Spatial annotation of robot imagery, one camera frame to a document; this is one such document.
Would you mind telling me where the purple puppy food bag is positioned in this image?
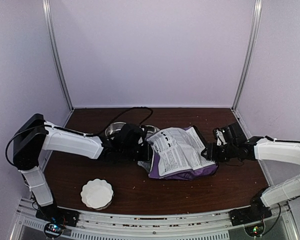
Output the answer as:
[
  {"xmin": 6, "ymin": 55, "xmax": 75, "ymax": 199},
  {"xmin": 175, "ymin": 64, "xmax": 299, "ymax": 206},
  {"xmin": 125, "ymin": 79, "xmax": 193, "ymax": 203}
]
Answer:
[{"xmin": 137, "ymin": 125, "xmax": 219, "ymax": 181}]

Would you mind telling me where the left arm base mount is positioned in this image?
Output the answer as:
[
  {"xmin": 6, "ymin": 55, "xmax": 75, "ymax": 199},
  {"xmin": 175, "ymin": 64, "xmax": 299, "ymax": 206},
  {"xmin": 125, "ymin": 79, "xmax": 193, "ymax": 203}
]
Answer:
[{"xmin": 35, "ymin": 208, "xmax": 80, "ymax": 227}]

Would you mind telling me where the right steel feeder bowl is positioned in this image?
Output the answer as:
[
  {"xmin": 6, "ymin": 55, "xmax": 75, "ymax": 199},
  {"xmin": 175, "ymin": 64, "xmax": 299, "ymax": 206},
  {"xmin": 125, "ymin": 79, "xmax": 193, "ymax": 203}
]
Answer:
[{"xmin": 142, "ymin": 125, "xmax": 160, "ymax": 138}]

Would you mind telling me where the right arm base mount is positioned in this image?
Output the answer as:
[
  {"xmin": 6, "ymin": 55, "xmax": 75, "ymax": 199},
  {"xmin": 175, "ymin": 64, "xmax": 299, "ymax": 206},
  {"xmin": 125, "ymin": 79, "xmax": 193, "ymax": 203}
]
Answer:
[{"xmin": 229, "ymin": 206, "xmax": 272, "ymax": 226}]

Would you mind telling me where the front aluminium rail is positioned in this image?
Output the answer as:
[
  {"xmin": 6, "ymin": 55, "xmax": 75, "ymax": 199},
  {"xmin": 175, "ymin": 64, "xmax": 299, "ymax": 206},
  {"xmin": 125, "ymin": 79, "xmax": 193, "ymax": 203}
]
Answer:
[{"xmin": 14, "ymin": 199, "xmax": 293, "ymax": 240}]

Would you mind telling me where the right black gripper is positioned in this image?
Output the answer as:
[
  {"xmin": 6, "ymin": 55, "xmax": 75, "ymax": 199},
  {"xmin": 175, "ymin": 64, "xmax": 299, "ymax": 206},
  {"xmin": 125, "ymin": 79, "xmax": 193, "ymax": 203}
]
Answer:
[{"xmin": 200, "ymin": 142, "xmax": 237, "ymax": 163}]

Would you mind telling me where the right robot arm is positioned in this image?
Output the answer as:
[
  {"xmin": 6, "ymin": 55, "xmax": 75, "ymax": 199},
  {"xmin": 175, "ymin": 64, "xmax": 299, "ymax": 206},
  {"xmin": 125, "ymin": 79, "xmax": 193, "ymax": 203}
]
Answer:
[{"xmin": 201, "ymin": 122, "xmax": 300, "ymax": 221}]

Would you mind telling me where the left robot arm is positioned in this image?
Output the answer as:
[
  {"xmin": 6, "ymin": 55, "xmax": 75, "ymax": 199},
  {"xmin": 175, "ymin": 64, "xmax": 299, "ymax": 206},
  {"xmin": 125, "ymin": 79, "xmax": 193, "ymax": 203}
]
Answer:
[{"xmin": 6, "ymin": 113, "xmax": 154, "ymax": 222}]

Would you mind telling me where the left circuit board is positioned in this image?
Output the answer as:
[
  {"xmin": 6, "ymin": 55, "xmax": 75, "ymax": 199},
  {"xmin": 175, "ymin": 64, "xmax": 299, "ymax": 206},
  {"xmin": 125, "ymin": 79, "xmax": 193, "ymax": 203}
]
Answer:
[{"xmin": 43, "ymin": 222, "xmax": 65, "ymax": 239}]

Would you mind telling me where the steel feeder bowl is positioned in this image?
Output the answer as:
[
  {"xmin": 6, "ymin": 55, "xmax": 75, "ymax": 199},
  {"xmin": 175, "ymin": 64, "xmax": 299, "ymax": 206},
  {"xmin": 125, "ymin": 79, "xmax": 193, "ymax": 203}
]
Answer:
[
  {"xmin": 142, "ymin": 125, "xmax": 160, "ymax": 138},
  {"xmin": 104, "ymin": 121, "xmax": 126, "ymax": 137}
]

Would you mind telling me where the left aluminium frame post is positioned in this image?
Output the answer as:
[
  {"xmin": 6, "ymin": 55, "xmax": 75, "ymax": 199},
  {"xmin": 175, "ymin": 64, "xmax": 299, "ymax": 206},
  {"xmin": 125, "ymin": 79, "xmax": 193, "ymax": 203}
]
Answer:
[{"xmin": 42, "ymin": 0, "xmax": 74, "ymax": 112}]

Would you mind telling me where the white scalloped ceramic dish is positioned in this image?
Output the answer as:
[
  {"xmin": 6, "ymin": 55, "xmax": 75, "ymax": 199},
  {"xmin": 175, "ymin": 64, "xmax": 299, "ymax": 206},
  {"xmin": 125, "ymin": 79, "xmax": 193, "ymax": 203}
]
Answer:
[{"xmin": 80, "ymin": 178, "xmax": 114, "ymax": 211}]

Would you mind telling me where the left steel feeder bowl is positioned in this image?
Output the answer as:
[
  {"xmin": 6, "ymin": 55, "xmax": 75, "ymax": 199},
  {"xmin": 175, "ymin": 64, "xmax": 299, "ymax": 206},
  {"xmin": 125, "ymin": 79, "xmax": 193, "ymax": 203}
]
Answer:
[{"xmin": 104, "ymin": 121, "xmax": 126, "ymax": 137}]

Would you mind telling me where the aluminium frame post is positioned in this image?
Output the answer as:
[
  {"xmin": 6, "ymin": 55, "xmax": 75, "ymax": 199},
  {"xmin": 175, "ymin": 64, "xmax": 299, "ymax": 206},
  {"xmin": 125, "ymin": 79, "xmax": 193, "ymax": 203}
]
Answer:
[
  {"xmin": 42, "ymin": 0, "xmax": 74, "ymax": 112},
  {"xmin": 231, "ymin": 0, "xmax": 263, "ymax": 112}
]

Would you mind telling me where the circuit board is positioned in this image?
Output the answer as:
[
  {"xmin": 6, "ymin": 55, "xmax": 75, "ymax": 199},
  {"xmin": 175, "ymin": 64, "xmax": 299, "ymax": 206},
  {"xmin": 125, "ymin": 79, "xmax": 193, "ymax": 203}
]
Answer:
[
  {"xmin": 244, "ymin": 223, "xmax": 265, "ymax": 238},
  {"xmin": 43, "ymin": 222, "xmax": 65, "ymax": 239}
]

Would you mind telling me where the right aluminium frame post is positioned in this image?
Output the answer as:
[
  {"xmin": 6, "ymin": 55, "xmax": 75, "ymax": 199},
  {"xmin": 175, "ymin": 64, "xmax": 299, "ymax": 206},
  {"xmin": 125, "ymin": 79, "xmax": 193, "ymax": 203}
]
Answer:
[{"xmin": 231, "ymin": 0, "xmax": 263, "ymax": 112}]

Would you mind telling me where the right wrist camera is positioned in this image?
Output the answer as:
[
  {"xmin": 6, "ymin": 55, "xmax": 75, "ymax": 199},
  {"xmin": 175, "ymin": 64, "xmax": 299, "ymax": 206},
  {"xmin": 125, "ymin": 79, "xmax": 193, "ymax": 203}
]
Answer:
[{"xmin": 212, "ymin": 127, "xmax": 231, "ymax": 146}]

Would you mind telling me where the right circuit board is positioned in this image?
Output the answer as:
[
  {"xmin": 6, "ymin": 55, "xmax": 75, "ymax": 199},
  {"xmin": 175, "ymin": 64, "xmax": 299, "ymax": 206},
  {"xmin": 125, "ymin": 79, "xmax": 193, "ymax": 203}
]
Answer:
[{"xmin": 244, "ymin": 223, "xmax": 265, "ymax": 238}]

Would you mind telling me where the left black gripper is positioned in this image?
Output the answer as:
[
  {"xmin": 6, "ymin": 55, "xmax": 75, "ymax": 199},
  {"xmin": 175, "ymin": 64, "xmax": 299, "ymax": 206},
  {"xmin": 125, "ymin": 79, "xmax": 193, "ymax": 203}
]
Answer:
[{"xmin": 120, "ymin": 143, "xmax": 156, "ymax": 162}]

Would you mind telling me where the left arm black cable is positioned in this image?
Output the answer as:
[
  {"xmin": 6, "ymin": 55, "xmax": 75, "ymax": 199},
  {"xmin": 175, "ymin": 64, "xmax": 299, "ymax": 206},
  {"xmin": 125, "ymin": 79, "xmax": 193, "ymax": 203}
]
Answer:
[{"xmin": 89, "ymin": 106, "xmax": 154, "ymax": 138}]

